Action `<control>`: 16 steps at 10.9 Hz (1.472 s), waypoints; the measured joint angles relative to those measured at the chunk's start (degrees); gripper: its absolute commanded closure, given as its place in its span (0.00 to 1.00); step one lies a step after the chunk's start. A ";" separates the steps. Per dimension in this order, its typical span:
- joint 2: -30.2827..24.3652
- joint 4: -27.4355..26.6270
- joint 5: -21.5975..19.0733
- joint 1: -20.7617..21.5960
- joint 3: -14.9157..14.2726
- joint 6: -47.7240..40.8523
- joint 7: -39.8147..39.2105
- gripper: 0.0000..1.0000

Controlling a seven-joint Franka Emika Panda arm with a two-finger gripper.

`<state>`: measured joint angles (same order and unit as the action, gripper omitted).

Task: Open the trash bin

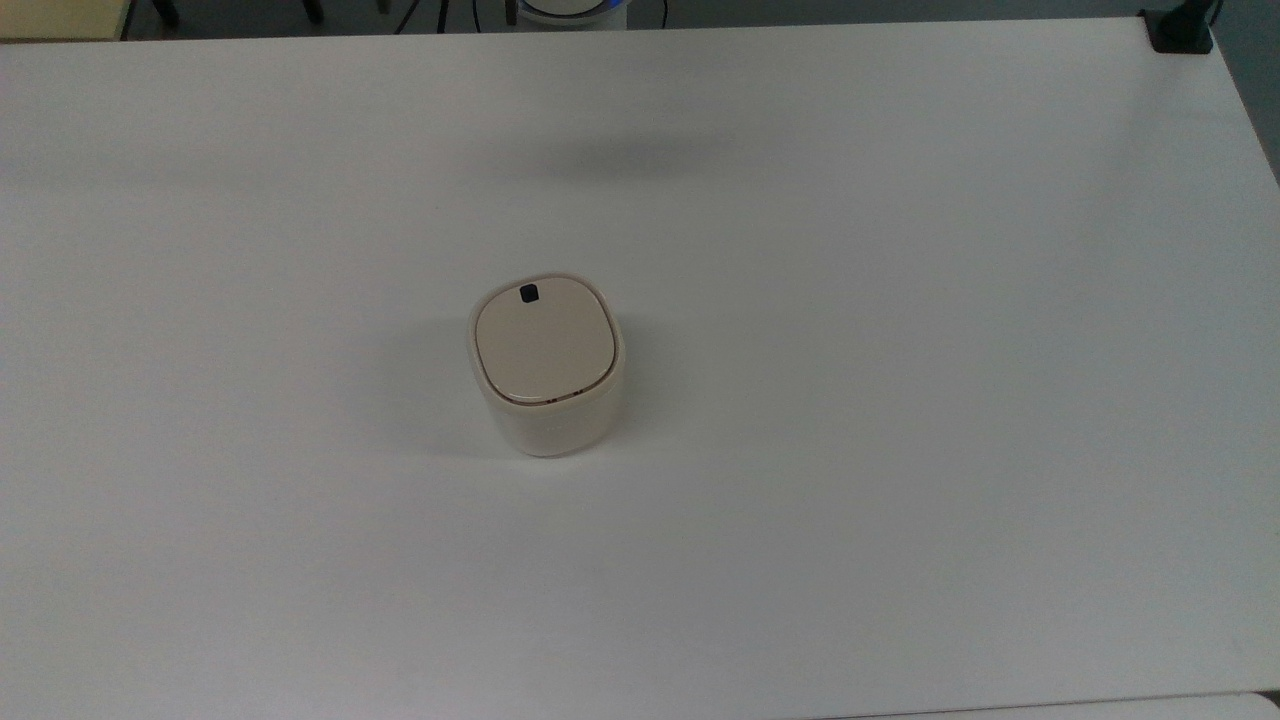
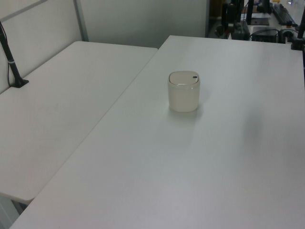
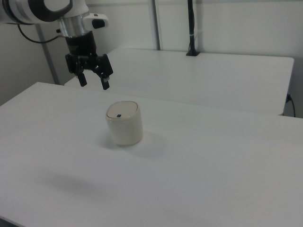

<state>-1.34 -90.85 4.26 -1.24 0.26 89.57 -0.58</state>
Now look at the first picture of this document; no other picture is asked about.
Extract small beige trash bin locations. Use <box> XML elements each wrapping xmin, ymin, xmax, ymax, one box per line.
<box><xmin>467</xmin><ymin>274</ymin><xmax>626</xmax><ymax>458</ymax></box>

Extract beige trash bin lid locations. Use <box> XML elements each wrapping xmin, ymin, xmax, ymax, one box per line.
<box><xmin>475</xmin><ymin>279</ymin><xmax>614</xmax><ymax>404</ymax></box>

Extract wooden furniture piece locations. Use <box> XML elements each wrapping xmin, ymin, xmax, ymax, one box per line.
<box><xmin>0</xmin><ymin>0</ymin><xmax>137</xmax><ymax>43</ymax></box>

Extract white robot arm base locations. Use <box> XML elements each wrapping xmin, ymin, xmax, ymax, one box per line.
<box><xmin>505</xmin><ymin>0</ymin><xmax>635</xmax><ymax>30</ymax></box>

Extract black table clamp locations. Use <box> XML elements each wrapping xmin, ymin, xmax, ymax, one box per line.
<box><xmin>1142</xmin><ymin>0</ymin><xmax>1223</xmax><ymax>55</ymax></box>

